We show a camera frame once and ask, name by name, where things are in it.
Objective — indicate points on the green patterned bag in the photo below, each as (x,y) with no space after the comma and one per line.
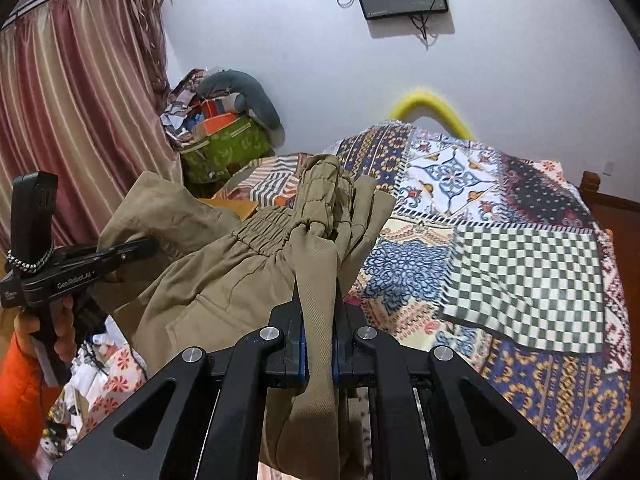
(230,147)

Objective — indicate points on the red white striped blanket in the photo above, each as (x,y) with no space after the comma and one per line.
(270,180)

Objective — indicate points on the person's left forearm orange sleeve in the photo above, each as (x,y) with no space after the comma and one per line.
(22,390)

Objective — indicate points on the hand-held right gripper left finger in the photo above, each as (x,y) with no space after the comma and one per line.
(301,355)

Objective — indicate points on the khaki pants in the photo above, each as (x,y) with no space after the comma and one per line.
(225,280)

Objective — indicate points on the person's left hand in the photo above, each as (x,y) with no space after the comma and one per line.
(64,330)

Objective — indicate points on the orange box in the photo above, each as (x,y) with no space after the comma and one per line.
(220,121)

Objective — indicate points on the wooden bedpost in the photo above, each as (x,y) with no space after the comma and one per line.
(591,190)

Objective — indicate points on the patchwork printed blanket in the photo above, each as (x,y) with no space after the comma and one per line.
(500,200)

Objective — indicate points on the yellow foam tube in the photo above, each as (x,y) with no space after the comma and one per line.
(425,96)

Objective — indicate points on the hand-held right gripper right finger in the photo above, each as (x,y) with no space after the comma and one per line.
(336,360)

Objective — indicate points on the floral fringed quilt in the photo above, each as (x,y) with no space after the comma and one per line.
(117,385)

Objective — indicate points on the pink striped curtain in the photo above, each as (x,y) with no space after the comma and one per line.
(75,110)

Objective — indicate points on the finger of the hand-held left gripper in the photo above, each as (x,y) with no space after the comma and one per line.
(125,252)

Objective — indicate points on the pile of paper clutter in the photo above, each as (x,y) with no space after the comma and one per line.
(180,105)

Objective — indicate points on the white wall outlet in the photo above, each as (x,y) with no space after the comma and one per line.
(608,168)

